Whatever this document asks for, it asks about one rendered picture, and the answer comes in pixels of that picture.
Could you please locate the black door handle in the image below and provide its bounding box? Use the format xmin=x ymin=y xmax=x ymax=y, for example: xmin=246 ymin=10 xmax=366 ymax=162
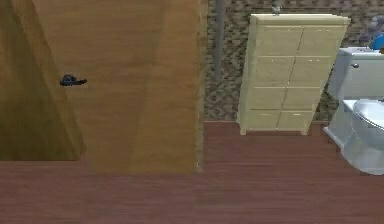
xmin=59 ymin=74 xmax=88 ymax=87

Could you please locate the blue round object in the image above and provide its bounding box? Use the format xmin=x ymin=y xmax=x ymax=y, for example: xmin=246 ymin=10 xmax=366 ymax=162
xmin=369 ymin=32 xmax=384 ymax=52

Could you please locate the white toilet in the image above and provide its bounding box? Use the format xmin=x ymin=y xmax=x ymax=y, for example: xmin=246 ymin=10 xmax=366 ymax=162
xmin=322 ymin=46 xmax=384 ymax=176

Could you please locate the brown wooden room door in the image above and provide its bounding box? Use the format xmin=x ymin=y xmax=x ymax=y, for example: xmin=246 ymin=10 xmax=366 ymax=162
xmin=0 ymin=0 xmax=209 ymax=175

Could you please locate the cream chest of drawers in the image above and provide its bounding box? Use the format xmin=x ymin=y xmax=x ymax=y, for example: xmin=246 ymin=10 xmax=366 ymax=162
xmin=236 ymin=13 xmax=352 ymax=137

